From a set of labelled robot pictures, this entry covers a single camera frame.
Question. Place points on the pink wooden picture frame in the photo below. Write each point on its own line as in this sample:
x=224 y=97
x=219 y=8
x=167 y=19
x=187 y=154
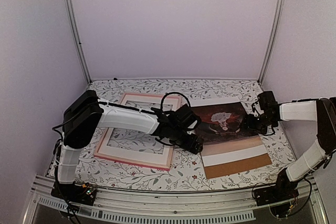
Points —
x=131 y=161

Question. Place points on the aluminium post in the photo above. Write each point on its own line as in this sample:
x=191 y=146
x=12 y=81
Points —
x=271 y=40
x=77 y=41

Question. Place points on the right aluminium post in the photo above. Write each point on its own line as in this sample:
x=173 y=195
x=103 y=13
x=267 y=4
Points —
x=271 y=40

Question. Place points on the floral table mat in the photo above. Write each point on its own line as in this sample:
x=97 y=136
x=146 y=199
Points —
x=186 y=172

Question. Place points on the clear acrylic sheet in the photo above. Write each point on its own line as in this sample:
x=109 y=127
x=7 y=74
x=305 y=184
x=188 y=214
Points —
x=135 y=140

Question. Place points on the dark photo print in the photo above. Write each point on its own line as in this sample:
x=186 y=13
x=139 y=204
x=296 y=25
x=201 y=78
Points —
x=225 y=139

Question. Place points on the left aluminium post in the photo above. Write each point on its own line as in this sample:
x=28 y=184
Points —
x=77 y=41

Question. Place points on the brown backing board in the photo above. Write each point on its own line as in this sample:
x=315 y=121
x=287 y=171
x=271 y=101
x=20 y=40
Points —
x=235 y=167

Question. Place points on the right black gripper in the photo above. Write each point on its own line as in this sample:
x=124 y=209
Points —
x=248 y=124

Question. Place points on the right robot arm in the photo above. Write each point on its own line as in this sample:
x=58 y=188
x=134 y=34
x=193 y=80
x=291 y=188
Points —
x=315 y=119

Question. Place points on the white mat board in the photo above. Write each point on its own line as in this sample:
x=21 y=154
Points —
x=136 y=153

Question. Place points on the front aluminium rail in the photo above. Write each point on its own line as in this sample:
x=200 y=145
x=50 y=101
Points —
x=121 y=206

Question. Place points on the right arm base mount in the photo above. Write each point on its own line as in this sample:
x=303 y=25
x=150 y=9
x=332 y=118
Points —
x=280 y=203

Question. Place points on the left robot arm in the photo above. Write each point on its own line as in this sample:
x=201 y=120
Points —
x=89 y=112

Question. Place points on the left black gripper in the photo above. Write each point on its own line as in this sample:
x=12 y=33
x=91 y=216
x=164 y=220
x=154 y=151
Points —
x=189 y=146

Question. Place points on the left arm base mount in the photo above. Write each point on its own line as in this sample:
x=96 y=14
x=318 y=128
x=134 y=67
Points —
x=82 y=194

